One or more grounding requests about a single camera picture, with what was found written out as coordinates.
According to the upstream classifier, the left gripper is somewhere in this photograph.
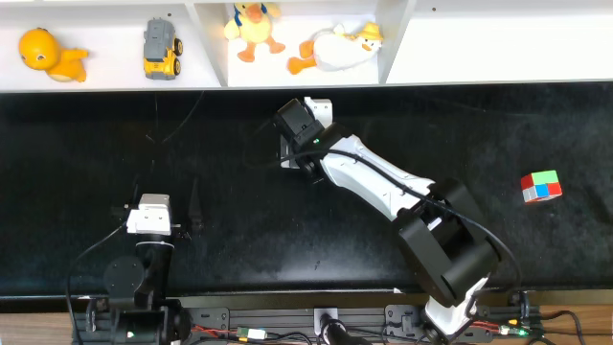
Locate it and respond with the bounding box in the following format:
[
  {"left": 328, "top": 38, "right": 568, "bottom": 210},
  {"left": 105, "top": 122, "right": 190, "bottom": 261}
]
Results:
[{"left": 111, "top": 173, "right": 205, "bottom": 242}]

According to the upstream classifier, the grey and yellow toy truck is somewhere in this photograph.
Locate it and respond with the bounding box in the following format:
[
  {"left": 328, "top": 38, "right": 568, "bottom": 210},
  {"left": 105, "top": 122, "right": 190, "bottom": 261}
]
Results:
[{"left": 142, "top": 17, "right": 185, "bottom": 81}]

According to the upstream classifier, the orange dinosaur toy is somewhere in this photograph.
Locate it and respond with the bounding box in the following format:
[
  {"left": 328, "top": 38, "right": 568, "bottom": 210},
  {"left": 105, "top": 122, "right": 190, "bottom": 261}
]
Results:
[{"left": 17, "top": 27, "right": 90, "bottom": 84}]

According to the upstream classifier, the many-coloured puzzle cube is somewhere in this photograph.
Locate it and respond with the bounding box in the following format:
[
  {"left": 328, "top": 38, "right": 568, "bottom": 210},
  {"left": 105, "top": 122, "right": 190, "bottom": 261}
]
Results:
[{"left": 519, "top": 170, "right": 564, "bottom": 204}]

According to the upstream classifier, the yellow plush duck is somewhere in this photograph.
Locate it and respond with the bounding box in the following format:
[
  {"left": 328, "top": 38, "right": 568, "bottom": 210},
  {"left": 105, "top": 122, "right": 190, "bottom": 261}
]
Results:
[{"left": 223, "top": 2, "right": 287, "bottom": 64}]

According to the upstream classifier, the white plush duck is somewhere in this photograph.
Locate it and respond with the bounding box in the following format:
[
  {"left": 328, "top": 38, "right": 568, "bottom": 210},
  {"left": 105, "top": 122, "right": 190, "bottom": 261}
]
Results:
[{"left": 286, "top": 21, "right": 385, "bottom": 76}]

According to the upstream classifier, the white shelf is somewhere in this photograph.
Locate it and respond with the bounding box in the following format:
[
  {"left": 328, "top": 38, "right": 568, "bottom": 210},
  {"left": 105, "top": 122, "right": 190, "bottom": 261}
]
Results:
[{"left": 0, "top": 0, "right": 613, "bottom": 93}]

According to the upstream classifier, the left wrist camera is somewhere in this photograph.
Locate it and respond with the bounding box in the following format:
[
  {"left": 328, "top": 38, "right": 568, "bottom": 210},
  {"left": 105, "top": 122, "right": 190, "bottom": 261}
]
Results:
[{"left": 125, "top": 193, "right": 173, "bottom": 237}]

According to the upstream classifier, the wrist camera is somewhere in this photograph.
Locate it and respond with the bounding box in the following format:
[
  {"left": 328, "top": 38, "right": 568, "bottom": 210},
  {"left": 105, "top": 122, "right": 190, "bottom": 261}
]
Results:
[
  {"left": 303, "top": 96, "right": 333, "bottom": 128},
  {"left": 125, "top": 193, "right": 173, "bottom": 237}
]

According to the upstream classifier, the mounting rail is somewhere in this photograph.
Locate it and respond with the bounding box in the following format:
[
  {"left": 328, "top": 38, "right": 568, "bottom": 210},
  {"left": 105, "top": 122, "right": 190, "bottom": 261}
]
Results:
[{"left": 71, "top": 296, "right": 583, "bottom": 345}]

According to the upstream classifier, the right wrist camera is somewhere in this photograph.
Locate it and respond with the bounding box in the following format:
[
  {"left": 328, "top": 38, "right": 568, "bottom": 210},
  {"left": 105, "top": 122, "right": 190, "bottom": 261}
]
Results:
[{"left": 303, "top": 96, "right": 333, "bottom": 128}]

